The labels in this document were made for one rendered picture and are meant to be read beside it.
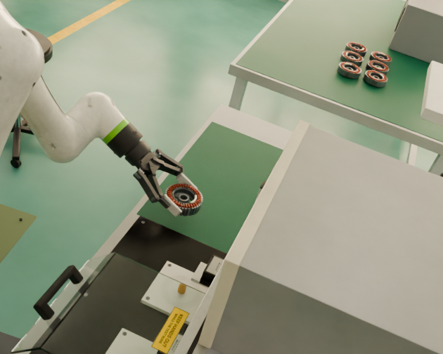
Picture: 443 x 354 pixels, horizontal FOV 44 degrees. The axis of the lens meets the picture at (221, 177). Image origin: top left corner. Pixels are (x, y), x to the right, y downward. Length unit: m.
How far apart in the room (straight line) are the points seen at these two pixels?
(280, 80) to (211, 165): 0.78
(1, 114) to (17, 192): 1.68
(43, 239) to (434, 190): 1.87
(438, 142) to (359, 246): 1.68
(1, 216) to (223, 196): 0.66
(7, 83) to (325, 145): 0.61
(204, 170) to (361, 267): 1.07
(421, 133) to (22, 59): 1.83
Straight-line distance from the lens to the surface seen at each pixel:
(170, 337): 0.98
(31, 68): 1.09
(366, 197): 0.97
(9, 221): 1.58
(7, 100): 1.11
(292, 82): 2.52
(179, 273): 1.44
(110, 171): 2.94
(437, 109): 1.65
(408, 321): 0.80
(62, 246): 2.53
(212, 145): 1.95
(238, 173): 1.85
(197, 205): 1.56
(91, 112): 1.51
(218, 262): 1.30
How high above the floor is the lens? 1.86
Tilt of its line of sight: 38 degrees down
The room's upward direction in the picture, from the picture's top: 16 degrees clockwise
